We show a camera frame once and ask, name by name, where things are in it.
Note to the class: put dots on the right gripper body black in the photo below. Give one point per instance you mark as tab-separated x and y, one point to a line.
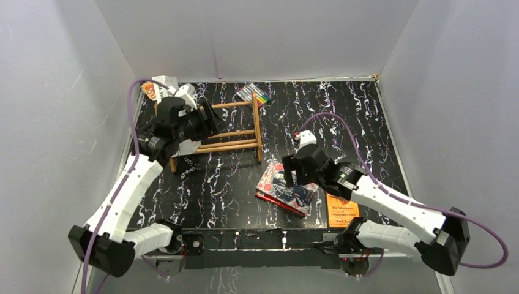
303	177

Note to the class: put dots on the floral patterned book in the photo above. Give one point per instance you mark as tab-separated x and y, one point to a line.
273	185

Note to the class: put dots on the orange Huckleberry Finn book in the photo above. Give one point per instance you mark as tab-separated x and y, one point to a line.
340	212

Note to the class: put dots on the wooden book rack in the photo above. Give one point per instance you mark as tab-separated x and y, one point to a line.
242	139

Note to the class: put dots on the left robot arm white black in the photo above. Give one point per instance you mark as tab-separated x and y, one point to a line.
103	241

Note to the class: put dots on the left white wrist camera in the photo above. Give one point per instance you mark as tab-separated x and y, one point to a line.
187	92

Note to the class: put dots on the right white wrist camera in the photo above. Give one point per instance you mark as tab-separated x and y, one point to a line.
304	138

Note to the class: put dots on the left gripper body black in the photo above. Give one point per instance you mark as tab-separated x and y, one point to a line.
206	119

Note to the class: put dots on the pack of coloured markers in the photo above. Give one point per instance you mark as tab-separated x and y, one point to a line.
249	90

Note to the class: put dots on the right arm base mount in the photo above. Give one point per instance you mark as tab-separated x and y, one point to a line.
345	242

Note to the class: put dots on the aluminium frame rail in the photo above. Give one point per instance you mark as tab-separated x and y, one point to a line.
257	248

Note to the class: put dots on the white book with brown bars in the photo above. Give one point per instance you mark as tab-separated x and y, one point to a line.
189	131

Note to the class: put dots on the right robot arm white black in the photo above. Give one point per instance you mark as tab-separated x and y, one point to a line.
438	238

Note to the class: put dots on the white palm leaf book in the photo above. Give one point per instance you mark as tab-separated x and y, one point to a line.
167	87

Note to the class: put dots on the small orange card box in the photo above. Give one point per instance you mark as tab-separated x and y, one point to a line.
149	89

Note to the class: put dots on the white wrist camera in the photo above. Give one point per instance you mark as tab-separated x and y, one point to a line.
304	138
187	92

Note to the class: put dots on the red book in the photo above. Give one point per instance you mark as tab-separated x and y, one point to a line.
262	196

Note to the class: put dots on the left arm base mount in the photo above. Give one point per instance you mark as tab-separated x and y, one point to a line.
169	261

